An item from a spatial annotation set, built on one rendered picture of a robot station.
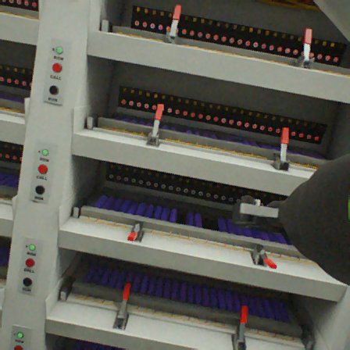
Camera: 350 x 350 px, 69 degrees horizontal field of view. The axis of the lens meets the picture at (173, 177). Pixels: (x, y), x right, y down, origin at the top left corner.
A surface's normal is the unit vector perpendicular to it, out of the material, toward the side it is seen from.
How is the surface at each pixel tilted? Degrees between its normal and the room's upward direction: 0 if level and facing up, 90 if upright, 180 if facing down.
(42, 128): 90
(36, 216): 90
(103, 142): 105
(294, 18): 90
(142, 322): 15
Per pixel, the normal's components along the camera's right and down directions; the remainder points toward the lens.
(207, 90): -0.04, 0.10
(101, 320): 0.17, -0.92
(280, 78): -0.08, 0.35
